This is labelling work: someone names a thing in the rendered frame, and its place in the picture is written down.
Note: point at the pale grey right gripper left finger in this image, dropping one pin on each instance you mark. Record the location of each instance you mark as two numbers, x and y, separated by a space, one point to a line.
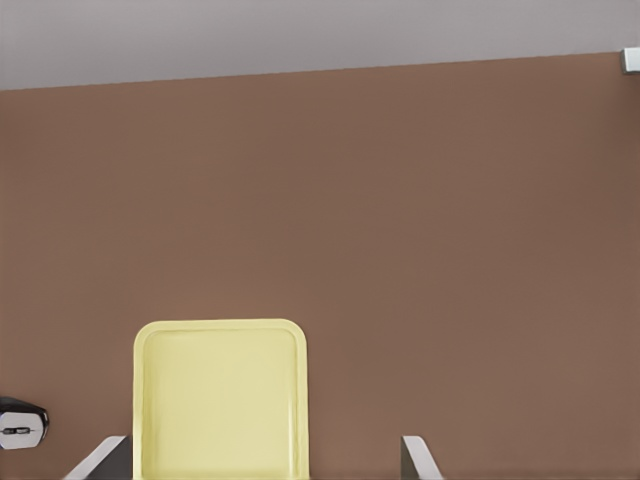
102 460

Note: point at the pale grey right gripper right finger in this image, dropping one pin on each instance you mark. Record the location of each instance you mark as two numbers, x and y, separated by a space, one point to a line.
419 457

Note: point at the black and silver computer mouse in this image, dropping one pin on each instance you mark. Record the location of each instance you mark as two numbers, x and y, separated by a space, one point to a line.
20 422

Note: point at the pale yellow plastic tray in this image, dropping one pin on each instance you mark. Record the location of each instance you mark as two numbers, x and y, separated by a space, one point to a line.
220 400

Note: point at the silver frame post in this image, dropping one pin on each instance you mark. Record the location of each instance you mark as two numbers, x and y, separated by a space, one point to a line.
631 61

